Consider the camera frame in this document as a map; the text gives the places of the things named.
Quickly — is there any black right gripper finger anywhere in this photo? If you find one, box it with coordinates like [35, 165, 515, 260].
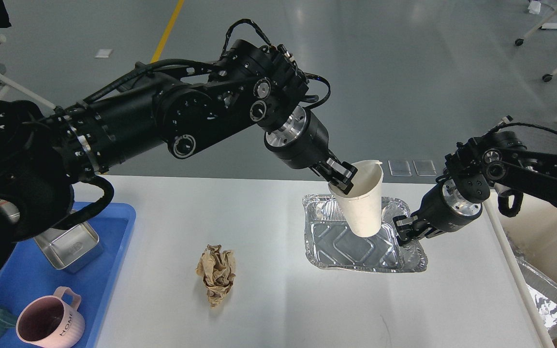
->
[396, 231, 425, 246]
[393, 215, 429, 237]

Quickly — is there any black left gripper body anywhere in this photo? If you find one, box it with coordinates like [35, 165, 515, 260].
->
[264, 107, 331, 169]

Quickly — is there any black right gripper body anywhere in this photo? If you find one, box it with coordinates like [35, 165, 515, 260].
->
[416, 180, 482, 233]

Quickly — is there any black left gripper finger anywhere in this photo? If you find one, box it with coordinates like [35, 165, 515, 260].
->
[319, 157, 358, 187]
[313, 164, 354, 194]

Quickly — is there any white paper cup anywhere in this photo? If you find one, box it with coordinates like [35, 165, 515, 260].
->
[328, 160, 384, 238]

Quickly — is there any aluminium foil tray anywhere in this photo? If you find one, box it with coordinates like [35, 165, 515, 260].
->
[302, 194, 428, 273]

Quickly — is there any stainless steel tray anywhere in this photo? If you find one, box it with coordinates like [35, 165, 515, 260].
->
[33, 222, 104, 274]

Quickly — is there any pink mug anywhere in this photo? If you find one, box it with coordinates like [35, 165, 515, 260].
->
[15, 286, 86, 348]

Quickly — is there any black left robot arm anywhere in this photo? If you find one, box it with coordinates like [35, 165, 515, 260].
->
[0, 18, 357, 270]

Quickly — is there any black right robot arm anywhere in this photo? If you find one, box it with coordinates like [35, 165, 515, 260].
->
[393, 116, 557, 246]

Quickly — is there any white bin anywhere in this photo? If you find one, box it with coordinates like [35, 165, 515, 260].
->
[486, 191, 557, 347]

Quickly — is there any crumpled brown paper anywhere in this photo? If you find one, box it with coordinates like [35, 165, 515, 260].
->
[195, 245, 236, 308]

